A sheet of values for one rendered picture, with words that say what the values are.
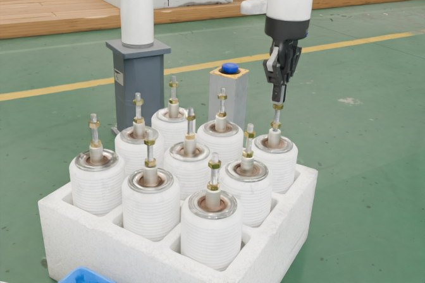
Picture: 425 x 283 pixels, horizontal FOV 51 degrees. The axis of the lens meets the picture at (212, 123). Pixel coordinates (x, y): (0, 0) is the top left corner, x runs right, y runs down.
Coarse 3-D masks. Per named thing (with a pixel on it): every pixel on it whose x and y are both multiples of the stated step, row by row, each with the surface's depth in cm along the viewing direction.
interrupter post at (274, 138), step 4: (272, 128) 86; (272, 132) 85; (276, 132) 85; (280, 132) 85; (272, 136) 85; (276, 136) 85; (268, 140) 86; (272, 140) 85; (276, 140) 85; (268, 144) 86; (272, 144) 85; (276, 144) 85
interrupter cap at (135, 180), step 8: (160, 168) 76; (136, 176) 74; (160, 176) 74; (168, 176) 74; (128, 184) 71; (136, 184) 71; (144, 184) 72; (152, 184) 72; (160, 184) 72; (168, 184) 72; (144, 192) 70; (152, 192) 70; (160, 192) 70
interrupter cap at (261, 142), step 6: (258, 138) 88; (264, 138) 88; (282, 138) 88; (258, 144) 86; (264, 144) 86; (282, 144) 87; (288, 144) 86; (264, 150) 84; (270, 150) 83; (276, 150) 84; (282, 150) 84; (288, 150) 84
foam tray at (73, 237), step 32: (64, 192) 81; (288, 192) 84; (64, 224) 77; (96, 224) 74; (288, 224) 81; (64, 256) 81; (96, 256) 75; (128, 256) 71; (160, 256) 67; (256, 256) 68; (288, 256) 88
